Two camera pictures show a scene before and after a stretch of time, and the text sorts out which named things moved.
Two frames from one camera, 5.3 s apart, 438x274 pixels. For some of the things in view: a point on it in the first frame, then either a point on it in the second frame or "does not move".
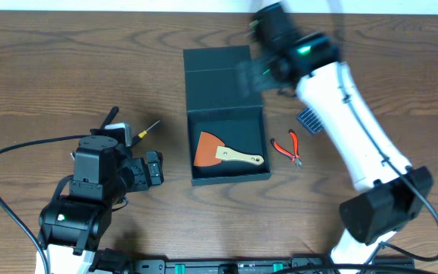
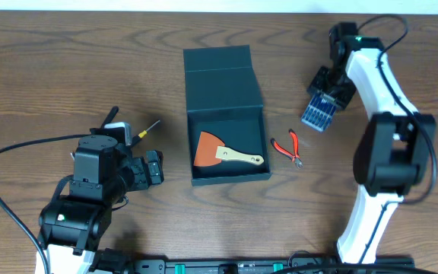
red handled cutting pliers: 294,157 does not move
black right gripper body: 276,73 → 338,80
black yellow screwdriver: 141,134 does not move
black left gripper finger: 154,157 does not move
